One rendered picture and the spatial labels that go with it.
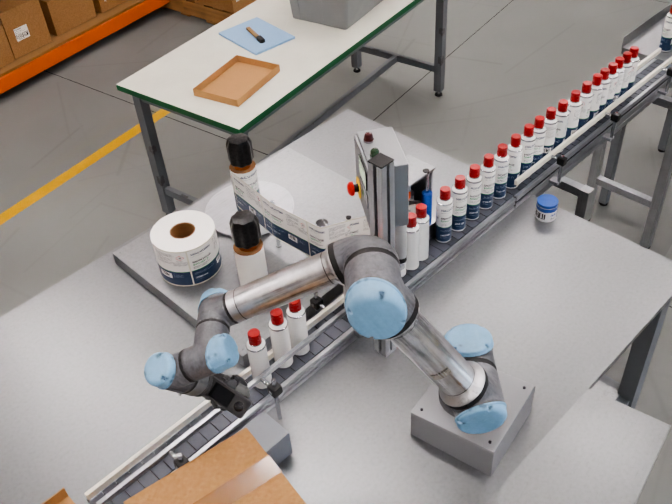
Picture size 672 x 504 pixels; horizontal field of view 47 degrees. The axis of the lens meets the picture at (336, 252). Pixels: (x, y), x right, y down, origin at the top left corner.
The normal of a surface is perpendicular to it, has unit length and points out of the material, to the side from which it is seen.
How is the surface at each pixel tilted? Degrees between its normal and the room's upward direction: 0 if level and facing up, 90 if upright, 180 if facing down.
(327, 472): 0
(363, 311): 84
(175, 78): 0
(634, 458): 0
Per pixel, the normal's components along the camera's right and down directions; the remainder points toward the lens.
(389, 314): -0.04, 0.57
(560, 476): -0.06, -0.74
